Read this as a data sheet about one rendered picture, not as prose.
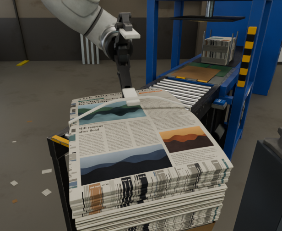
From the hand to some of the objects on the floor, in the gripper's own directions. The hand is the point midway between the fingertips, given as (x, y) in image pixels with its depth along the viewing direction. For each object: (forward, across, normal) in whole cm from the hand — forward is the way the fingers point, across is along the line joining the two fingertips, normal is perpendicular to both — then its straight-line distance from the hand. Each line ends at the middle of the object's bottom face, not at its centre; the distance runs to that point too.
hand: (132, 69), depth 47 cm
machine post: (-143, +145, -154) cm, 256 cm away
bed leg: (-53, +134, +32) cm, 148 cm away
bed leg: (-104, +141, -90) cm, 197 cm away
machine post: (-100, +141, -112) cm, 206 cm away
